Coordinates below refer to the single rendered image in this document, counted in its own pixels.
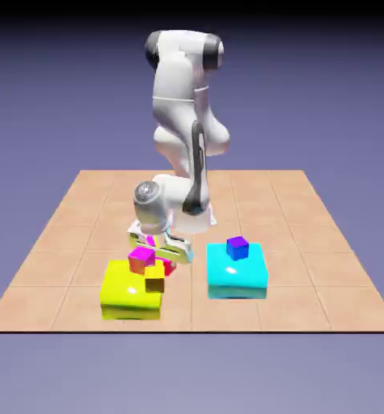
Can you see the small blue cube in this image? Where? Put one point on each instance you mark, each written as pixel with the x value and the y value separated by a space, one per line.
pixel 237 249

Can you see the small magenta cube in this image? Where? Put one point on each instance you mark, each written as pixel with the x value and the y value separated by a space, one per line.
pixel 141 260

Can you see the small red cube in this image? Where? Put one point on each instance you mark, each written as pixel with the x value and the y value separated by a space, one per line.
pixel 169 267

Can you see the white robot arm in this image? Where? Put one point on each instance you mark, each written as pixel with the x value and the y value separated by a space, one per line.
pixel 172 129

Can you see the small yellow cube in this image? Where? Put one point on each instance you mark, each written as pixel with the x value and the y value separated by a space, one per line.
pixel 155 280

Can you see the large yellow box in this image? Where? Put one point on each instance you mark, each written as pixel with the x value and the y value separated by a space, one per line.
pixel 123 294

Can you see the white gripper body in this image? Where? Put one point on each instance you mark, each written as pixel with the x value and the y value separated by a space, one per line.
pixel 175 250

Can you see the large cyan box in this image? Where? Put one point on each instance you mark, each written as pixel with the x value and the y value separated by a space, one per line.
pixel 237 275

